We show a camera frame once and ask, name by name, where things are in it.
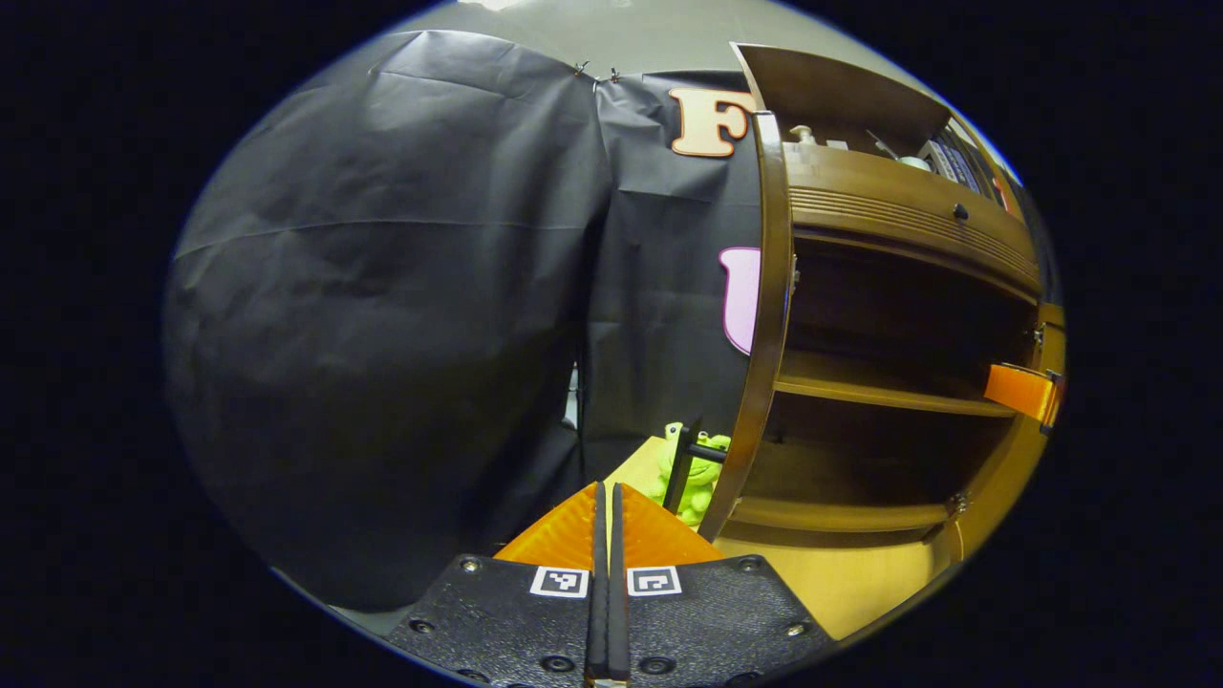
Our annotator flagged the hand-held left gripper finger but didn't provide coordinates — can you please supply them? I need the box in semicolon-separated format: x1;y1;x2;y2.
609;481;840;688
385;481;610;688

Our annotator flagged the wooden double-door shoe cabinet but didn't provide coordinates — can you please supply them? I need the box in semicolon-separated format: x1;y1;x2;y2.
731;42;1066;565

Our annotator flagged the green frog toy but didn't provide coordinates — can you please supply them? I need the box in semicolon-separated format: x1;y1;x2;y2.
650;422;732;528

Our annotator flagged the wooden drawer with black knob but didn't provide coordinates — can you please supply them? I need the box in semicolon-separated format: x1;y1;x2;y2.
783;141;1042;297

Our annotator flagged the light blue book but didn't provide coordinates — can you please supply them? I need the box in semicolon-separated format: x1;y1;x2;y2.
946;124;987;192

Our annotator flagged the black backdrop cloth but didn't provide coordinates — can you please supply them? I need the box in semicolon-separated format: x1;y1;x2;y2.
162;29;765;613

